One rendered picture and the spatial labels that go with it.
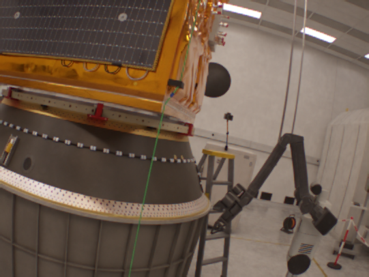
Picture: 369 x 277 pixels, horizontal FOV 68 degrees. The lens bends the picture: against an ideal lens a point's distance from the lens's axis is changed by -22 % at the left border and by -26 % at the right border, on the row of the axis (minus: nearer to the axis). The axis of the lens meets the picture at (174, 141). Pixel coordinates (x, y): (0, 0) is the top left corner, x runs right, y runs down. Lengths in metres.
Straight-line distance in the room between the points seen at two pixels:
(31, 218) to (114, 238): 0.52
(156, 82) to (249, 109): 8.33
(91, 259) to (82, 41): 1.26
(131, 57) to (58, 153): 0.68
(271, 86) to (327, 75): 2.20
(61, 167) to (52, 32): 0.80
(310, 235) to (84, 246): 1.33
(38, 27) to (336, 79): 9.86
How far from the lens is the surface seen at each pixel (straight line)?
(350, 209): 7.46
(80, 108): 1.97
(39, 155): 1.95
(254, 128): 9.93
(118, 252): 1.99
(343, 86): 10.97
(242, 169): 5.92
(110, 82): 1.76
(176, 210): 2.13
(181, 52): 1.76
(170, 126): 2.21
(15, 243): 2.07
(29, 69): 2.04
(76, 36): 1.86
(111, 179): 1.92
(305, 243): 1.97
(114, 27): 1.79
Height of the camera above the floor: 1.72
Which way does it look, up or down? 3 degrees down
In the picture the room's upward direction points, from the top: 13 degrees clockwise
